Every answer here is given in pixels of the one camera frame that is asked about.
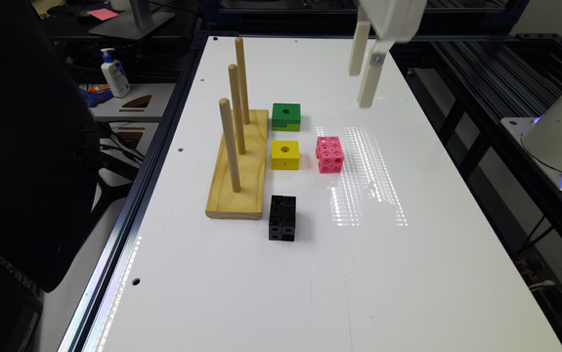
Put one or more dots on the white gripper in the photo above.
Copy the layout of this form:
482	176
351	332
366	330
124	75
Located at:
393	21

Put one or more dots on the pink linking cube block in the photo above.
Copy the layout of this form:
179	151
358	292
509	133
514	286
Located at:
330	154

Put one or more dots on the green block with hole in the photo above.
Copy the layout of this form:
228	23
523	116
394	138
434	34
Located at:
286	117

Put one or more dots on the yellow block with hole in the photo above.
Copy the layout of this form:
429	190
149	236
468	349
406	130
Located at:
285	155

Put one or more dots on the rear wooden peg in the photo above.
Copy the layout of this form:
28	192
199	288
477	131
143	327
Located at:
242	79

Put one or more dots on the wooden peg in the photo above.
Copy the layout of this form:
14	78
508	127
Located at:
230	142
237	112
242	79

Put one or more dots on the middle wooden peg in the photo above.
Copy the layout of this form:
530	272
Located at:
237	112

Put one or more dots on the front wooden peg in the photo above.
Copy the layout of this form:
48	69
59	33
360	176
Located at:
230	142

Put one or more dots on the black linking cube block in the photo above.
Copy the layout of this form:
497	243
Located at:
282	218

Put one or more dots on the wooden peg base board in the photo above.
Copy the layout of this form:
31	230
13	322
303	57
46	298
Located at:
223	202

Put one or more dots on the silver monitor stand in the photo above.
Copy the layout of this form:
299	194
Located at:
133	24

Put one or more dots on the white lotion pump bottle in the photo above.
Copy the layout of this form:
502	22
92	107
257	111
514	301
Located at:
114	74

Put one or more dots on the pink sticky note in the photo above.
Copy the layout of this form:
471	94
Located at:
103	14

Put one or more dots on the blue glue gun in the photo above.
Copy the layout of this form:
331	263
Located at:
96	95

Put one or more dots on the black office chair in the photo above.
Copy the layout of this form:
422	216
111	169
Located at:
51	192

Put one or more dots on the black aluminium frame rack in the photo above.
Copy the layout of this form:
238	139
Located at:
466	87

